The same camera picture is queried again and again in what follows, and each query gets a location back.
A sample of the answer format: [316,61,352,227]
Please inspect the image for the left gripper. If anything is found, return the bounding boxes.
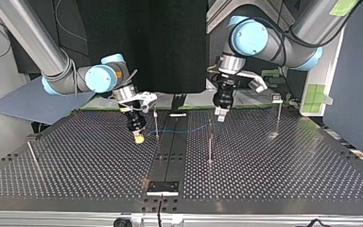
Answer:
[212,74,241,124]

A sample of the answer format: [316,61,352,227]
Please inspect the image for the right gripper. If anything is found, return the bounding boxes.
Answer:
[125,108,147,145]

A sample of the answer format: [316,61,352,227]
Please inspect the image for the blue cable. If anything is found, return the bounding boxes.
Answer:
[143,123,217,136]

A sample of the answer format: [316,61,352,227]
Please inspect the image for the connector holder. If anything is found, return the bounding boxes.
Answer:
[269,92,285,105]

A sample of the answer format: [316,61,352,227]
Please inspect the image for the black panel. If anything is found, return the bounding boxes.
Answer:
[76,0,210,95]

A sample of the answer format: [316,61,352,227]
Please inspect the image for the grey board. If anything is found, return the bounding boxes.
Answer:
[0,75,96,126]

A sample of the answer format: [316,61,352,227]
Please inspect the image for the metal post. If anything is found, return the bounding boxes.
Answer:
[152,106,161,140]
[269,102,283,139]
[26,141,41,166]
[207,118,215,165]

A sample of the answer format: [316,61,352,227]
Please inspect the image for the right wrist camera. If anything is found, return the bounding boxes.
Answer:
[126,91,159,114]

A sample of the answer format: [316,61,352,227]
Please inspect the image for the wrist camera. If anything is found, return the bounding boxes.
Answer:
[235,70,269,95]
[126,91,159,114]

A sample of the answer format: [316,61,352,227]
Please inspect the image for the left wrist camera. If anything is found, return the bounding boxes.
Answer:
[235,70,269,95]

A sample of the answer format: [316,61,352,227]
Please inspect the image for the black cable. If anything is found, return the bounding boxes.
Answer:
[233,16,360,69]
[156,194,164,227]

